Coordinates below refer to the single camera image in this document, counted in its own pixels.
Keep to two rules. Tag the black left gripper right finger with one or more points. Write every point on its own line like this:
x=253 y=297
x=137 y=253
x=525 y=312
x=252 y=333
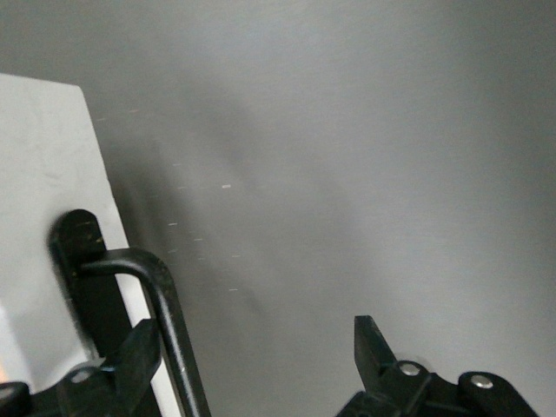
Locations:
x=391 y=391

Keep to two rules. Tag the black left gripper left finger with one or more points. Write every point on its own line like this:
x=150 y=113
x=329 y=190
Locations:
x=130 y=360

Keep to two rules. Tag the white-fronted wooden drawer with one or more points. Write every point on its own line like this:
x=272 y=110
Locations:
x=43 y=152

